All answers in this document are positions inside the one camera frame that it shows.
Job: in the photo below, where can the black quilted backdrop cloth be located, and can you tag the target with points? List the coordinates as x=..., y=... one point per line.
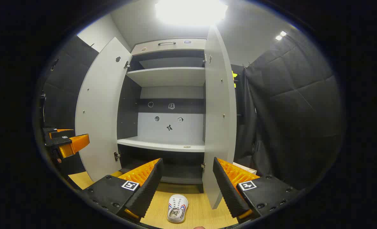
x=64, y=89
x=296, y=105

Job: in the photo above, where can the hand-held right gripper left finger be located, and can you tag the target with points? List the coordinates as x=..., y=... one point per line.
x=150, y=187

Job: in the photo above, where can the small ceiling light panel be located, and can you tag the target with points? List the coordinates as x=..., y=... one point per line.
x=280, y=35

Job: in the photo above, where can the grey shoe cabinet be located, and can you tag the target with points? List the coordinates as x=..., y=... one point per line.
x=166, y=76

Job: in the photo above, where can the white striped shoe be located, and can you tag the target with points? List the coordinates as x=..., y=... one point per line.
x=177, y=208

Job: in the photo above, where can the large ceiling light panel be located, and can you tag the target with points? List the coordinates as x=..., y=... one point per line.
x=191, y=11

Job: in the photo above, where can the grey cabinet drawer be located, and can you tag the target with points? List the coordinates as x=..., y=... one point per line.
x=188, y=47

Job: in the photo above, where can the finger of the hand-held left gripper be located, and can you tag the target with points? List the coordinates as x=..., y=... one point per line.
x=59, y=133
x=56, y=143

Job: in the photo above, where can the grey shoe cabinet door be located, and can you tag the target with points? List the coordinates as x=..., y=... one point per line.
x=218, y=127
x=102, y=111

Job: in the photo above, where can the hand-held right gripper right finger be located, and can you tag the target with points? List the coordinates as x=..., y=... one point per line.
x=226, y=184

